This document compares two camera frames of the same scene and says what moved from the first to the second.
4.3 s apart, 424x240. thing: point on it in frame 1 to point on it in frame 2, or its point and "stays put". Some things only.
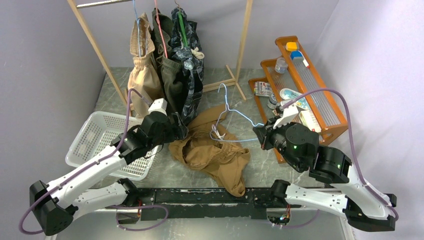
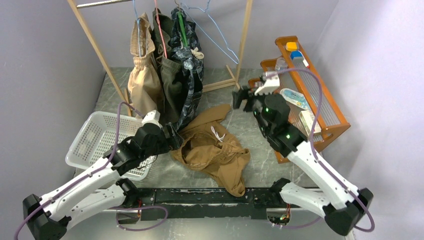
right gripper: x=264 y=133 to x=244 y=93
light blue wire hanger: x=213 y=134 to x=182 y=5
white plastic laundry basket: x=101 y=133 stays put
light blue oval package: x=290 y=95 stays put
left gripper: x=177 y=132 to x=174 y=141
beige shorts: x=144 y=84 stays put
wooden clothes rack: x=235 y=78 stays put
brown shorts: x=208 y=145 stays put
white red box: x=307 y=119 stays put
